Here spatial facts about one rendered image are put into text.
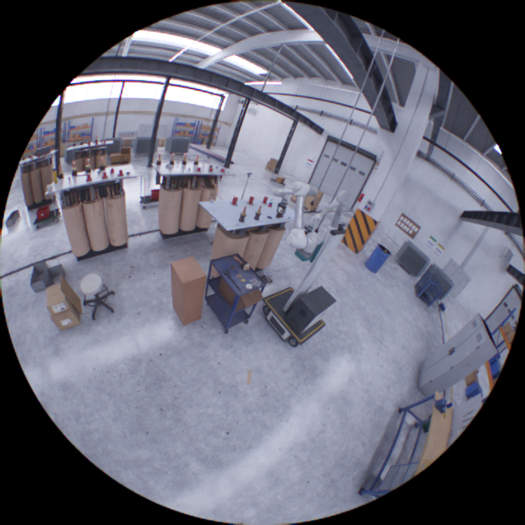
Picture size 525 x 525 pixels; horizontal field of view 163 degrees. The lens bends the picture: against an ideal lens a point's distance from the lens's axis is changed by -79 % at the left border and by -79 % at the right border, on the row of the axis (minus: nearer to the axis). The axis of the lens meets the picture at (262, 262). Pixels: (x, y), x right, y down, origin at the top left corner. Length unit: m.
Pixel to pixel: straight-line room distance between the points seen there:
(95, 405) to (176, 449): 1.06
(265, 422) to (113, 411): 1.81
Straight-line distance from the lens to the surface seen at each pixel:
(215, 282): 2.63
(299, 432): 2.73
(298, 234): 2.00
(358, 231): 7.20
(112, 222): 3.59
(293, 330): 2.75
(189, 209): 3.90
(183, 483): 2.55
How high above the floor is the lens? 2.41
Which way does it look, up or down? 36 degrees down
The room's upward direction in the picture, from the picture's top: 22 degrees clockwise
